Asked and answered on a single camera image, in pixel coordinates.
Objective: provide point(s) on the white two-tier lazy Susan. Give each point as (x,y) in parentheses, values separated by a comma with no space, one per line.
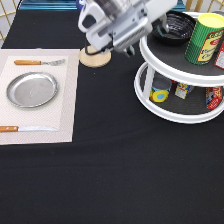
(170,62)

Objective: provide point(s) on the silver metal plate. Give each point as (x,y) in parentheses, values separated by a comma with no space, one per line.
(32,89)

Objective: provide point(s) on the yellow blue small box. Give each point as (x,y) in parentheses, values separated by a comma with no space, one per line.
(183,90)

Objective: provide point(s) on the wooden handled knife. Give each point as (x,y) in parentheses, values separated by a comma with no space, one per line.
(4,129)

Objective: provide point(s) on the green yellow parmesan canister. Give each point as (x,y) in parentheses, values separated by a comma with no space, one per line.
(206,35)

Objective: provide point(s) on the wooden handled fork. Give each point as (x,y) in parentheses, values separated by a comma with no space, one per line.
(35,62)

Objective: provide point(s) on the round wooden coaster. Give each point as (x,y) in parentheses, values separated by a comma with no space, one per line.
(95,61)

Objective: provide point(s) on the beige placemat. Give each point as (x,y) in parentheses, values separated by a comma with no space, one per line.
(58,113)

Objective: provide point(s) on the blue yellow can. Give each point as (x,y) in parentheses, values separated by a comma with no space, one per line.
(160,89)

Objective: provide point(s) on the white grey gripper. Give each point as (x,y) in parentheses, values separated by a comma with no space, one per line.
(118,24)

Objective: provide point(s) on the black bowl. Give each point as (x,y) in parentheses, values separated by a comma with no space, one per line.
(180,28)

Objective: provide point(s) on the red raisins box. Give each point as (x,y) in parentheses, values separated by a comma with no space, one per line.
(220,57)

